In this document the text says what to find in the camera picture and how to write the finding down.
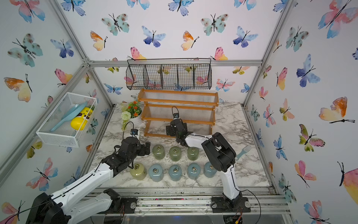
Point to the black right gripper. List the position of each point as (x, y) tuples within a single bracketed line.
[(170, 132)]

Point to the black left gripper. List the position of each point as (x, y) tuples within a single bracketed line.
[(142, 151)]

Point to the green canister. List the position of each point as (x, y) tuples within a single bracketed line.
[(193, 153), (175, 153), (159, 152)]

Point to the blue canister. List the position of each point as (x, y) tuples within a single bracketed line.
[(209, 170), (175, 173), (193, 171), (156, 172)]

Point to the yellow canister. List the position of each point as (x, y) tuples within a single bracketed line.
[(138, 172)]

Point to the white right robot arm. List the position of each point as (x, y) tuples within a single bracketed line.
[(217, 149)]

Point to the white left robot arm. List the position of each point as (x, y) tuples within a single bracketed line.
[(67, 206)]

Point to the wooden three-tier shelf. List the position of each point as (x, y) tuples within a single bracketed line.
[(192, 107)]

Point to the white pot with flowers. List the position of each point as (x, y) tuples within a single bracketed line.
[(131, 112)]

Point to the yellow bottle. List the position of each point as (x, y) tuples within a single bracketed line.
[(81, 120)]

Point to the teal small brush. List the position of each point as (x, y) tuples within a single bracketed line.
[(245, 150)]

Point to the teal dustpan scoop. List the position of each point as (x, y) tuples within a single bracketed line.
[(70, 115)]

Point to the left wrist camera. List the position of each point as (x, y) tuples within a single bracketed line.
[(134, 133)]

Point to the black wire wall basket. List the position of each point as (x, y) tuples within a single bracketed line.
[(179, 74)]

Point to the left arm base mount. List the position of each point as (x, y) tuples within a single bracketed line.
[(120, 205)]

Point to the white mesh wall basket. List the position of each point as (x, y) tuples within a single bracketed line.
[(67, 121)]

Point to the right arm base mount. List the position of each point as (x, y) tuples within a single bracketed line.
[(226, 205)]

